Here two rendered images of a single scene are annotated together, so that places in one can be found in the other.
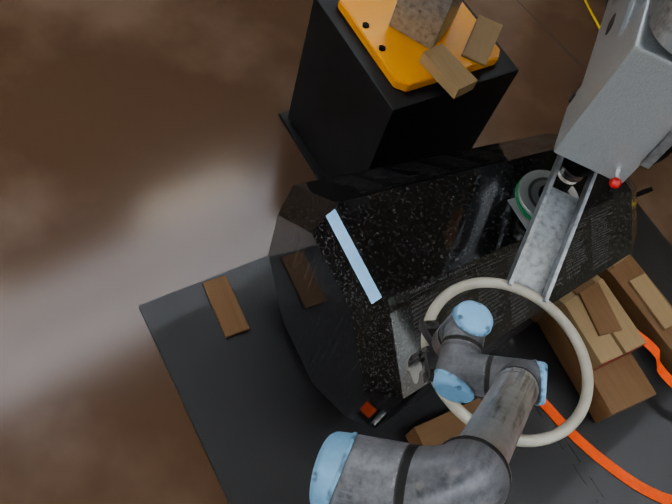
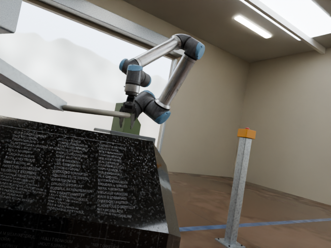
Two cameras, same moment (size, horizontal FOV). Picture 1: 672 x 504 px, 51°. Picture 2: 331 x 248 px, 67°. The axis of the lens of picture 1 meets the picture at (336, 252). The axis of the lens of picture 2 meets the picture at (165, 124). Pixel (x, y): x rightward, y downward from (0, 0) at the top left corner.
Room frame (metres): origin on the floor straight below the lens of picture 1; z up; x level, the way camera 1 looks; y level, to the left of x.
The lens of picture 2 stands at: (2.06, 0.44, 0.85)
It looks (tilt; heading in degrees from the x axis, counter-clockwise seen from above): 4 degrees up; 202
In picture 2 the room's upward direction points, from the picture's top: 10 degrees clockwise
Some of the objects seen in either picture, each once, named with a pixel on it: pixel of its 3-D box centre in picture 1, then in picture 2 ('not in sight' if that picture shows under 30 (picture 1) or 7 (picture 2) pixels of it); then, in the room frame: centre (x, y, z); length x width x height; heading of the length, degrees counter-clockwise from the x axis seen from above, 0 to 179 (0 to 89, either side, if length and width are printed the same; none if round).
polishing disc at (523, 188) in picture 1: (549, 197); not in sight; (1.54, -0.57, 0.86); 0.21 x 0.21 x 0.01
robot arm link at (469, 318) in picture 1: (465, 327); (134, 75); (0.78, -0.34, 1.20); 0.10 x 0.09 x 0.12; 2
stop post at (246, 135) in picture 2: not in sight; (238, 185); (-0.45, 0.26, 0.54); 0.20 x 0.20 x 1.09; 49
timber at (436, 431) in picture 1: (449, 430); not in sight; (0.97, -0.66, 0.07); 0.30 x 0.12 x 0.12; 135
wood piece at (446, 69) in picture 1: (447, 70); not in sight; (1.96, -0.12, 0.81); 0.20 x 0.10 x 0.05; 57
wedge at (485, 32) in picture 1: (482, 40); not in sight; (2.19, -0.20, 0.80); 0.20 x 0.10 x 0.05; 178
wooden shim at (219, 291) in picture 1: (225, 305); not in sight; (1.12, 0.32, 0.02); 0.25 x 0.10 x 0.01; 46
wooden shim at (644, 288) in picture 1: (653, 301); not in sight; (1.87, -1.37, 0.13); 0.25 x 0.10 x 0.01; 48
